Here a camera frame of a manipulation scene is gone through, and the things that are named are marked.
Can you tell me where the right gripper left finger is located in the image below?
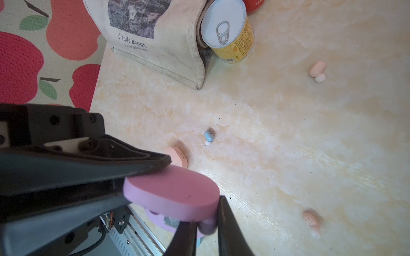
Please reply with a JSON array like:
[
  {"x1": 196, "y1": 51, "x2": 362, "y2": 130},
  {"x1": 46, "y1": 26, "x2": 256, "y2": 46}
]
[{"x1": 163, "y1": 222, "x2": 198, "y2": 256}]

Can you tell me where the red cola can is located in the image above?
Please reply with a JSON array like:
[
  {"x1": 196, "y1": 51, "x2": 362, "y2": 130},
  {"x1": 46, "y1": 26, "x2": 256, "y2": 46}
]
[{"x1": 243, "y1": 0, "x2": 265, "y2": 13}]

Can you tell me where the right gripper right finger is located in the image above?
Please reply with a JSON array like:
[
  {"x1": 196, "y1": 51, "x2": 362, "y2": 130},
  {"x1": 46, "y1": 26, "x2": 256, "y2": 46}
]
[{"x1": 217, "y1": 195, "x2": 254, "y2": 256}]

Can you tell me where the pink earbud far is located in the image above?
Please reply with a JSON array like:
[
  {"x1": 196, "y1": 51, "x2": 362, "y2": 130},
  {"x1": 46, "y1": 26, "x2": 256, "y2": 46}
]
[{"x1": 309, "y1": 61, "x2": 326, "y2": 83}]

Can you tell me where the blue earbud charging case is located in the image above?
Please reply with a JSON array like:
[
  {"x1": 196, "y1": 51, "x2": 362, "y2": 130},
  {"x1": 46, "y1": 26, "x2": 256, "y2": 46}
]
[{"x1": 196, "y1": 237, "x2": 204, "y2": 247}]

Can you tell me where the pink earbud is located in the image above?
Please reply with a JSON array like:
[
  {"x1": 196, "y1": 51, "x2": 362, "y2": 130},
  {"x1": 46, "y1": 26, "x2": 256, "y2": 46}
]
[
  {"x1": 303, "y1": 212, "x2": 321, "y2": 239},
  {"x1": 309, "y1": 61, "x2": 326, "y2": 83}
]

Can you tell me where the blue earbud upper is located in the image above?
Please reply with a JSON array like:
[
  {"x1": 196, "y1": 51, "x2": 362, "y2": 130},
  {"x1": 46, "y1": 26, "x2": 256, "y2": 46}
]
[{"x1": 204, "y1": 129, "x2": 215, "y2": 146}]

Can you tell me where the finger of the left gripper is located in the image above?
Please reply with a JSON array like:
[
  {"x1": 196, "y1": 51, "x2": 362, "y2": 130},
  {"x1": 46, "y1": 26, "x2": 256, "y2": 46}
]
[
  {"x1": 1, "y1": 135, "x2": 171, "y2": 195},
  {"x1": 1, "y1": 194, "x2": 130, "y2": 256}
]

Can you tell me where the beige Monet tote bag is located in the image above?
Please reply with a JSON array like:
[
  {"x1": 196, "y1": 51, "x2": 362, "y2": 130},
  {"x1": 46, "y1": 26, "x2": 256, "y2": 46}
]
[{"x1": 84, "y1": 1, "x2": 212, "y2": 90}]

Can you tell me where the purple earbud charging case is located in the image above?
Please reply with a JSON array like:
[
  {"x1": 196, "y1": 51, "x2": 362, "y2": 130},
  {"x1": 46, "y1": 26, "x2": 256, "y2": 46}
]
[{"x1": 123, "y1": 165, "x2": 220, "y2": 235}]

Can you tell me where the pink earbud right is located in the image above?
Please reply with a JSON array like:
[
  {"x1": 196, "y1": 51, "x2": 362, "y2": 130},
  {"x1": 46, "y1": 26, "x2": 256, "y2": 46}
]
[{"x1": 303, "y1": 212, "x2": 321, "y2": 239}]

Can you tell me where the yellow tin can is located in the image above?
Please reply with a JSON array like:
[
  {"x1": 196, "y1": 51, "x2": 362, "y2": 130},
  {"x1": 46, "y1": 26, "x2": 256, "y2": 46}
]
[{"x1": 201, "y1": 0, "x2": 255, "y2": 64}]

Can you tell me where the pink earbud charging case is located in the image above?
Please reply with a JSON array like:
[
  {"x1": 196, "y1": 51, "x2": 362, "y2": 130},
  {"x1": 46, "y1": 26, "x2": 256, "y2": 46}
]
[{"x1": 164, "y1": 147, "x2": 189, "y2": 169}]

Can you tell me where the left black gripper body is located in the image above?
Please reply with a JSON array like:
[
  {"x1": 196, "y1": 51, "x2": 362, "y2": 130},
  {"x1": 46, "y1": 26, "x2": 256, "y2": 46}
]
[{"x1": 0, "y1": 103, "x2": 132, "y2": 256}]

